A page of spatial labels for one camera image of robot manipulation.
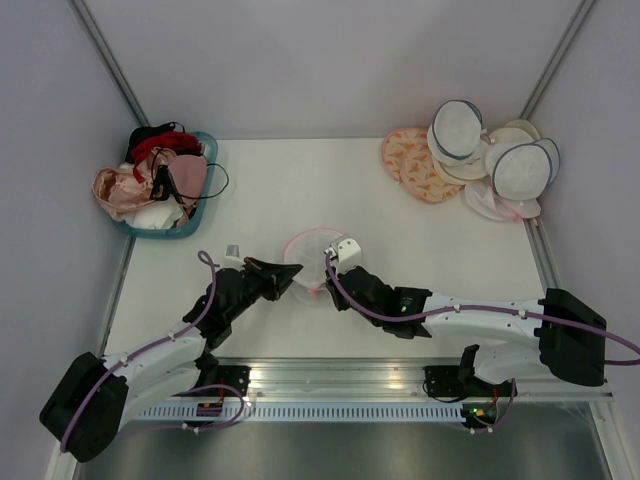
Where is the white mesh bag pink zipper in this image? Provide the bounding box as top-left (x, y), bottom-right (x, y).
top-left (283, 227), bottom-right (343, 306)

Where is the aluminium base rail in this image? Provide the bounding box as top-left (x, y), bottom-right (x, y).
top-left (219, 358), bottom-right (613, 403)

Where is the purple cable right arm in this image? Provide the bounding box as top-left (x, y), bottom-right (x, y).
top-left (324, 253), bottom-right (640, 436)

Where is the peach satin bra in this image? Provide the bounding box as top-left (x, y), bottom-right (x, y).
top-left (92, 168), bottom-right (154, 222)

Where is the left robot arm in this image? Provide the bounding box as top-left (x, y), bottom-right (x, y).
top-left (39, 251), bottom-right (303, 462)

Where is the white slotted cable duct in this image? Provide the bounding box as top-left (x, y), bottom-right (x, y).
top-left (137, 401), bottom-right (465, 423)

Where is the cream laundry bag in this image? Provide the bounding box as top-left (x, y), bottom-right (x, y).
top-left (427, 121), bottom-right (535, 185)

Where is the flat white bag pink trim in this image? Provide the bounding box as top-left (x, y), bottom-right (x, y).
top-left (464, 179), bottom-right (541, 222)

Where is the aluminium frame post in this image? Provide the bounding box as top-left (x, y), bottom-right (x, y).
top-left (68, 0), bottom-right (150, 126)
top-left (519, 0), bottom-right (599, 120)

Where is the red lace bra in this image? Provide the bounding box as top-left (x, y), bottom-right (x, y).
top-left (131, 131), bottom-right (202, 164)

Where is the floral peach laundry bag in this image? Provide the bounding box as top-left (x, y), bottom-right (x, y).
top-left (381, 127), bottom-right (430, 181)

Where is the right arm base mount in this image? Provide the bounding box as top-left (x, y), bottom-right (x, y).
top-left (423, 365), bottom-right (481, 403)

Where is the large white bag blue trim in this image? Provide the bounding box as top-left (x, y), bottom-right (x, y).
top-left (484, 138), bottom-right (561, 201)

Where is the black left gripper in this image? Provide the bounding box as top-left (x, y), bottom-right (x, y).
top-left (226, 257), bottom-right (303, 322)

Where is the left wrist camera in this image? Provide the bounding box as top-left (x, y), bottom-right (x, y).
top-left (224, 245), bottom-right (243, 268)

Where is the aluminium side rail right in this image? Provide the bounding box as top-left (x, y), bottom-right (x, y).
top-left (524, 218), bottom-right (562, 289)

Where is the white bra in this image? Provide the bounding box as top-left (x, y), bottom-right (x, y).
top-left (124, 201), bottom-right (183, 230)

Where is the dusty pink bra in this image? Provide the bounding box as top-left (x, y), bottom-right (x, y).
top-left (167, 154), bottom-right (208, 203)

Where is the teal plastic basket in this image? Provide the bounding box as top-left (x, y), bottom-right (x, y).
top-left (92, 123), bottom-right (218, 240)

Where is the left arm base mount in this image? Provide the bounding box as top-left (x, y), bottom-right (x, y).
top-left (186, 364), bottom-right (251, 397)

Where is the black bra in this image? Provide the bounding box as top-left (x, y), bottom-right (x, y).
top-left (124, 120), bottom-right (230, 202)

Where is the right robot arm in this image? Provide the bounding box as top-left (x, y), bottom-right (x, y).
top-left (326, 267), bottom-right (607, 395)

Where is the white mesh bag blue trim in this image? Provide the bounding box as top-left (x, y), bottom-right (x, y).
top-left (428, 100), bottom-right (483, 167)

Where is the aluminium frame post left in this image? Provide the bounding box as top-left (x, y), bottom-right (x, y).
top-left (68, 0), bottom-right (150, 126)

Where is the aluminium frame post right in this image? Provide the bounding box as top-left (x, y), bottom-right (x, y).
top-left (519, 0), bottom-right (599, 120)

